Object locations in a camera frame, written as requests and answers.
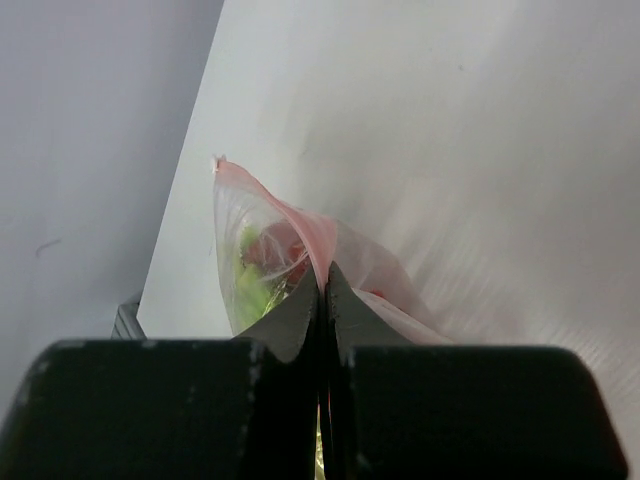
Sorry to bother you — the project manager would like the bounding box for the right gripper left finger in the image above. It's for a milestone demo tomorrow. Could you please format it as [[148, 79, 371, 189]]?
[[1, 274, 320, 479]]

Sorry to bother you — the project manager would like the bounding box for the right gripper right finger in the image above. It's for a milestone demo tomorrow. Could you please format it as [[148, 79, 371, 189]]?
[[324, 266, 629, 479]]

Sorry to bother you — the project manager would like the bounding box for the green white celery toy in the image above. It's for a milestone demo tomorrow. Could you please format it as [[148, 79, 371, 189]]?
[[233, 227, 282, 332]]

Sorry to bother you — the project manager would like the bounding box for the clear zip top bag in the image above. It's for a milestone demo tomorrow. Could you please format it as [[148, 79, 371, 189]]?
[[213, 157, 450, 344]]

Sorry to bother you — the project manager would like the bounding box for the red lobster toy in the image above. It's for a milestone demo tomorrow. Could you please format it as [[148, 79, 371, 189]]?
[[243, 221, 390, 306]]

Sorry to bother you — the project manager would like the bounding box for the aluminium mounting rail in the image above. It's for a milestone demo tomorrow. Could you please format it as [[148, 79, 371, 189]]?
[[111, 292, 146, 340]]

